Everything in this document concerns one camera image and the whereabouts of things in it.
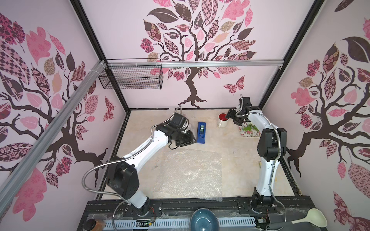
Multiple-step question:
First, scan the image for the brown jar black lid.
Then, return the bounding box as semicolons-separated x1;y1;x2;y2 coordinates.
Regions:
83;218;106;231

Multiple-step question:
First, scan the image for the cream ladle grey handle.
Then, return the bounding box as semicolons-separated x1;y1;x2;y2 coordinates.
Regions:
267;208;328;230

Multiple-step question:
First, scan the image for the left metal flex conduit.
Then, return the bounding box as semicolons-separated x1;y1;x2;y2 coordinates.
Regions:
81;105;183;203

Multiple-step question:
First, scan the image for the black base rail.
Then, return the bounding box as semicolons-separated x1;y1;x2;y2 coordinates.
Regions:
77;196;315;231

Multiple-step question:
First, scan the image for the blue tape dispenser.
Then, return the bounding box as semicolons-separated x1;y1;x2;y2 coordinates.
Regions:
197;122;206;144

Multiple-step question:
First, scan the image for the blue ceramic bowl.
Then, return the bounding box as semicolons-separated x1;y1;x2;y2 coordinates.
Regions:
189;208;220;231

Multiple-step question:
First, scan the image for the white mug red interior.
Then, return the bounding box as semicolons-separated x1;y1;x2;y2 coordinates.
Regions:
217;113;229;128

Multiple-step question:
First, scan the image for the left aluminium frame bar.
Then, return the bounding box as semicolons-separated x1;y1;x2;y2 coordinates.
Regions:
1;60;106;215

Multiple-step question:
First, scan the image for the floral placemat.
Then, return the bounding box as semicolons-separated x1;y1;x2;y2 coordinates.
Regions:
239;122;261;138

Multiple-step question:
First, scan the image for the white green toy vegetable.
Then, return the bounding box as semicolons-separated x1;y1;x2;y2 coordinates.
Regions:
242;122;259;132

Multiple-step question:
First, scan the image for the black wire basket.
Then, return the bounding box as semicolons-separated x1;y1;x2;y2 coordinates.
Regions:
99;58;164;90

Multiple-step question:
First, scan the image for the white slotted cable duct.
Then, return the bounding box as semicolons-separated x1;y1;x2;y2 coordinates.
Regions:
115;217;256;230

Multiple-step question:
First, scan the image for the aluminium frame bar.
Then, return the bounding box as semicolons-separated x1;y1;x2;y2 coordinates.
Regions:
108;60;284;68
1;60;106;215

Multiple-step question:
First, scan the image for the rear aluminium frame bar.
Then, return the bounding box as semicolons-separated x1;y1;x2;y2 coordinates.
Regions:
108;60;284;68

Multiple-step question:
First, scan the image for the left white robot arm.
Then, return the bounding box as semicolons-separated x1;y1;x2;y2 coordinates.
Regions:
107;113;196;216

